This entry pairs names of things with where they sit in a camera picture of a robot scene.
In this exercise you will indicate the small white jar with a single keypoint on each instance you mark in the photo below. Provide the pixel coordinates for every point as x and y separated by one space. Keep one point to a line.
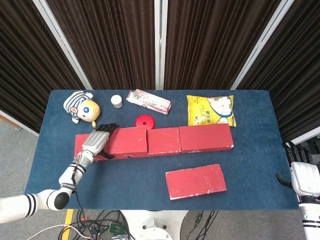
116 101

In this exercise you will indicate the red foam brick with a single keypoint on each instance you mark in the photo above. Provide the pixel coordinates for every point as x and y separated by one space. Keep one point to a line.
127 142
205 137
162 140
80 142
195 181

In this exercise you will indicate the white partition frame post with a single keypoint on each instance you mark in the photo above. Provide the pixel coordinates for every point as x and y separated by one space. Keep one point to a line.
160 42
261 42
62 42

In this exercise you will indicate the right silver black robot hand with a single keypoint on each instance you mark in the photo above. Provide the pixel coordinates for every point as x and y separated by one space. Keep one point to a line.
306 177

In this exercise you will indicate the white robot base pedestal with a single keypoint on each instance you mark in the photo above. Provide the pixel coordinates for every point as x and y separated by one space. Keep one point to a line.
152 225

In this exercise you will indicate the red plastic disc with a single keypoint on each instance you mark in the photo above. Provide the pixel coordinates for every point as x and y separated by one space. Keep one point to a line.
145 121

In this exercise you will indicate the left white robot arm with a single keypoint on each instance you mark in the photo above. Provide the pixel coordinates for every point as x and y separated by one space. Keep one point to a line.
45 200

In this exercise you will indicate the yellow marshmallow bag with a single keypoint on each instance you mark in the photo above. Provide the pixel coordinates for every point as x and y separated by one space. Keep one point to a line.
210 110

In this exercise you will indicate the yellow striped plush toy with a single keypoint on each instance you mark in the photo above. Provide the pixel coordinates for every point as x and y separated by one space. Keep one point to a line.
86 111

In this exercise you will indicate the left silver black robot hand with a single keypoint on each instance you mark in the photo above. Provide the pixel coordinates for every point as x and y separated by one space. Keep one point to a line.
96 141

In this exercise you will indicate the yellow floor tape strip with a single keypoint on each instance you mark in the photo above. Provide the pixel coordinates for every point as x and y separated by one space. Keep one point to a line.
67 222

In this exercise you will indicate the blue tablecloth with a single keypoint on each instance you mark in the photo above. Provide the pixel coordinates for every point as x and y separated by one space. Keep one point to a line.
140 180

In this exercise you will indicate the green circuit board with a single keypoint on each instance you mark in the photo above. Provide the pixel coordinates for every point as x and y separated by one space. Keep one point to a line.
116 228

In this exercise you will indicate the pink white carton box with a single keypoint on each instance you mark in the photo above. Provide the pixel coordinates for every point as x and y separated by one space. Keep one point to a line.
150 101

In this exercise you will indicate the brown fabric partition panel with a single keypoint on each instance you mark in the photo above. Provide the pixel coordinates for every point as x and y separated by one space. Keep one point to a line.
212 42
295 75
112 42
22 62

